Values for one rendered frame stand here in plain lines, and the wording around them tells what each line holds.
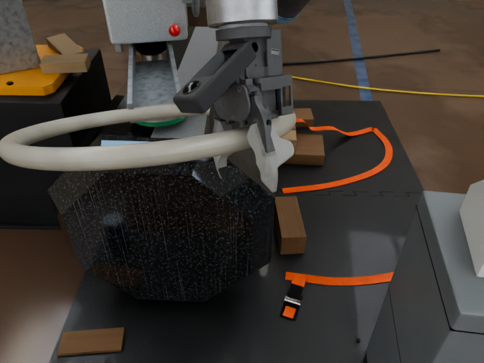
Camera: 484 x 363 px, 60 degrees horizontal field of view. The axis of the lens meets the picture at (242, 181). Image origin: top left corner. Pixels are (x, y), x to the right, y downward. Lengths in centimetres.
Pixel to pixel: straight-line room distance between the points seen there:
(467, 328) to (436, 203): 35
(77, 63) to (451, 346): 178
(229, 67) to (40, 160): 26
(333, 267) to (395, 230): 44
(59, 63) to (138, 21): 90
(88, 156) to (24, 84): 157
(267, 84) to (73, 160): 26
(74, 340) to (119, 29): 124
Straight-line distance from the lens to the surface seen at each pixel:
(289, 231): 205
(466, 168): 299
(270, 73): 58
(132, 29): 127
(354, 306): 198
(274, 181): 54
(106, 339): 190
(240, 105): 54
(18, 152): 62
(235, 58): 52
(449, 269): 107
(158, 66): 126
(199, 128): 143
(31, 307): 214
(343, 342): 187
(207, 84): 50
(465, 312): 101
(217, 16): 54
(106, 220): 158
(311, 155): 264
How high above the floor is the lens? 160
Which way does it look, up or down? 39 degrees down
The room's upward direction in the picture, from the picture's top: straight up
